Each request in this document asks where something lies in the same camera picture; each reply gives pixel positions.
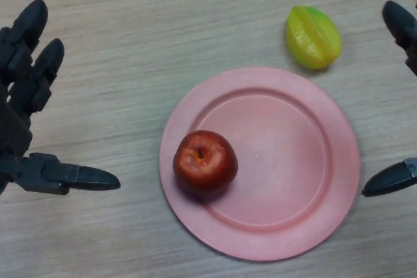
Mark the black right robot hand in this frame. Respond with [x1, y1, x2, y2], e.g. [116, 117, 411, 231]
[362, 0, 417, 197]

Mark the red apple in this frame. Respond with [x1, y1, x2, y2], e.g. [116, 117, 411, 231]
[172, 130, 238, 199]

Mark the pink round plate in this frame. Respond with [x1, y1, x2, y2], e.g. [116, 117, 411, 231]
[158, 66, 362, 262]

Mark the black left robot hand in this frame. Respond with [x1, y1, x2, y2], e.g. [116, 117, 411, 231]
[0, 0, 121, 196]

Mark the yellow green starfruit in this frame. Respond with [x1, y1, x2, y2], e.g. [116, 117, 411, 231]
[285, 5, 343, 71]

